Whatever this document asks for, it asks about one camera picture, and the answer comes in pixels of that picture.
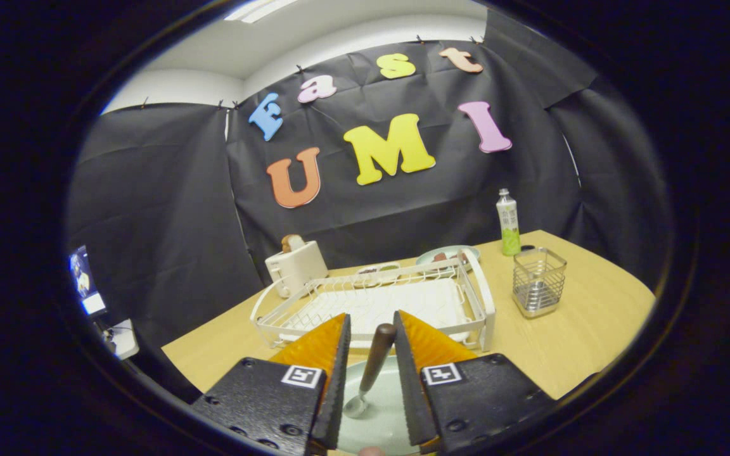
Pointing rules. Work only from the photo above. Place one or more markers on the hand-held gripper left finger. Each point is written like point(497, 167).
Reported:
point(338, 380)

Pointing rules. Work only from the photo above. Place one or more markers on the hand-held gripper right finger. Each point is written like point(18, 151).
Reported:
point(410, 392)

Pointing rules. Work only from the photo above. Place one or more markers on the pale green plate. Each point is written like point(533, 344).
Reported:
point(384, 411)

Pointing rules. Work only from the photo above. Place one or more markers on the white two-compartment condiment dish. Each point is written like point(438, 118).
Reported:
point(377, 269)

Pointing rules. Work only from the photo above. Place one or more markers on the green plate with food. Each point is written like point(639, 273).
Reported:
point(425, 258)

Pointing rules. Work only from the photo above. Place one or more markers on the white ribbed drip tray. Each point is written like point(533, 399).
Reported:
point(403, 301)

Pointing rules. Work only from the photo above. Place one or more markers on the white toaster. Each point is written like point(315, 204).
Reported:
point(298, 266)

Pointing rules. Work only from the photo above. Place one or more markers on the brown food piece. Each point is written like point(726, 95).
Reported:
point(462, 256)
point(440, 257)

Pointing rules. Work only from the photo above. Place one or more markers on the brown toast slice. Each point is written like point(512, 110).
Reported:
point(291, 242)

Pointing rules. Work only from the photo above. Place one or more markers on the black backdrop cloth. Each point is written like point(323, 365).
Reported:
point(403, 202)

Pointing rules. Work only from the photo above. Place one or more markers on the green drink bottle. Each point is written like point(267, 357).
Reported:
point(508, 221)

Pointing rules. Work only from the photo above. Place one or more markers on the white side desk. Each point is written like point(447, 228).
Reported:
point(125, 339)

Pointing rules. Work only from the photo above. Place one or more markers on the computer monitor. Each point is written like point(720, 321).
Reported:
point(83, 278)

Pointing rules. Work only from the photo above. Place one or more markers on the ceiling light panel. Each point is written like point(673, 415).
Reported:
point(257, 9)

